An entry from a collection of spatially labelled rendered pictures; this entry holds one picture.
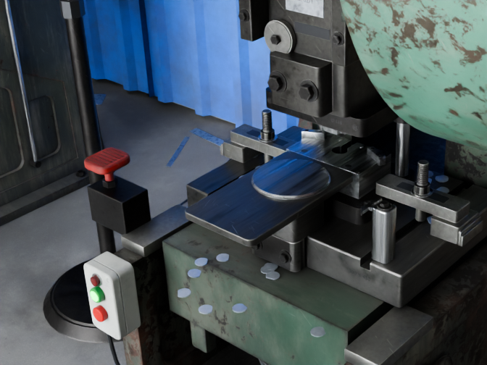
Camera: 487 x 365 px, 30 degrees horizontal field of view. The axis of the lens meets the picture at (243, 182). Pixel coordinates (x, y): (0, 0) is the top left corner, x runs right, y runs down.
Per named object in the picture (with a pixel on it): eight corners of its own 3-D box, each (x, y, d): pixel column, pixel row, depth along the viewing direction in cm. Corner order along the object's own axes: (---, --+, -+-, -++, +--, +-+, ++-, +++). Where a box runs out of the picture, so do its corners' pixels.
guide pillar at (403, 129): (403, 177, 151) (406, 101, 144) (392, 174, 152) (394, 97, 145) (410, 172, 152) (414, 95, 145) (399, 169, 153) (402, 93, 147)
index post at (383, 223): (385, 265, 134) (387, 209, 130) (369, 258, 136) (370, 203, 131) (396, 257, 136) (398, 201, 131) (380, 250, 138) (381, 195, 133)
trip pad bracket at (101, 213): (134, 292, 163) (122, 198, 154) (99, 272, 169) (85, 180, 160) (159, 277, 167) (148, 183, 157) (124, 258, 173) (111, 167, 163)
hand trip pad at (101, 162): (107, 208, 157) (101, 169, 153) (85, 197, 161) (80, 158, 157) (138, 191, 162) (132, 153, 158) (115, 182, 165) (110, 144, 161)
